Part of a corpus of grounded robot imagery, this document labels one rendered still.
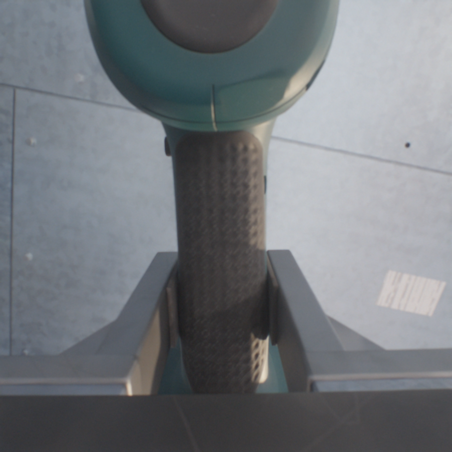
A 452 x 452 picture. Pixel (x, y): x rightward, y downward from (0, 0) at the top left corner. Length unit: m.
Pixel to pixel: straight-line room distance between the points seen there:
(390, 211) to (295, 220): 0.11
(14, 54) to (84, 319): 0.32
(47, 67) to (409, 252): 0.47
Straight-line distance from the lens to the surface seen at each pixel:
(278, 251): 0.16
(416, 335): 0.52
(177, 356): 0.17
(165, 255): 0.15
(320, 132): 0.39
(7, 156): 0.46
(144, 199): 0.40
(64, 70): 0.42
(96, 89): 0.41
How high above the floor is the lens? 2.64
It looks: 3 degrees up
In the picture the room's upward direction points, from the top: 101 degrees clockwise
